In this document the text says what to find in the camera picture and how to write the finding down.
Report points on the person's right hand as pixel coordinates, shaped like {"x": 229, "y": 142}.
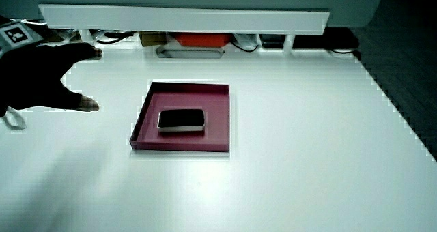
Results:
{"x": 30, "y": 75}

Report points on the black smartphone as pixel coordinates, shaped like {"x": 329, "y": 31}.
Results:
{"x": 181, "y": 118}

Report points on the brown cardboard box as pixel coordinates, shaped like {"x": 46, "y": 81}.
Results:
{"x": 152, "y": 38}

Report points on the grey oval tray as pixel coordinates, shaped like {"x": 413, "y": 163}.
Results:
{"x": 190, "y": 52}

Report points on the maroon shallow tray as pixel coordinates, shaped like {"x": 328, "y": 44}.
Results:
{"x": 191, "y": 97}

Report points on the white raised shelf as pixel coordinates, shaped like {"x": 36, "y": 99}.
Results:
{"x": 184, "y": 19}

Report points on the orange box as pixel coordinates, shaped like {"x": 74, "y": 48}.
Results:
{"x": 202, "y": 40}

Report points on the white plastic bag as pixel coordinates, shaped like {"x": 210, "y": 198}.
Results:
{"x": 245, "y": 40}

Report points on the black box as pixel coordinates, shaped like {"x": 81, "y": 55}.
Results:
{"x": 272, "y": 41}

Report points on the black flat device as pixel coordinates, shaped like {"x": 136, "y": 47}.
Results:
{"x": 324, "y": 39}

